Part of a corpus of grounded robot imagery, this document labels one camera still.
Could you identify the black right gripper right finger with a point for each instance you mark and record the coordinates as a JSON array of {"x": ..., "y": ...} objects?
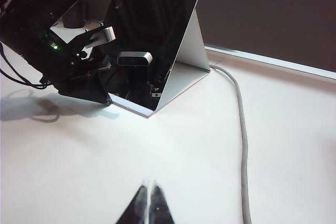
[{"x": 158, "y": 205}]

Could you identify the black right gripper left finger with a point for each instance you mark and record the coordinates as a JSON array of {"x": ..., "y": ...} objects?
[{"x": 136, "y": 205}]

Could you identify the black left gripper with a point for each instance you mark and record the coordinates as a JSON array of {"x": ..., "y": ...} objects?
[{"x": 71, "y": 69}]

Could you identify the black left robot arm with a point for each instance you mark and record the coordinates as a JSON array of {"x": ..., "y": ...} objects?
[{"x": 29, "y": 6}]

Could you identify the dark cylindrical container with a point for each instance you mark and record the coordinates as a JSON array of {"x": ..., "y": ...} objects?
[{"x": 74, "y": 15}]

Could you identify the brown desk partition panel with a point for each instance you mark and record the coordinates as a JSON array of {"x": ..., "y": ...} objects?
[{"x": 262, "y": 11}]

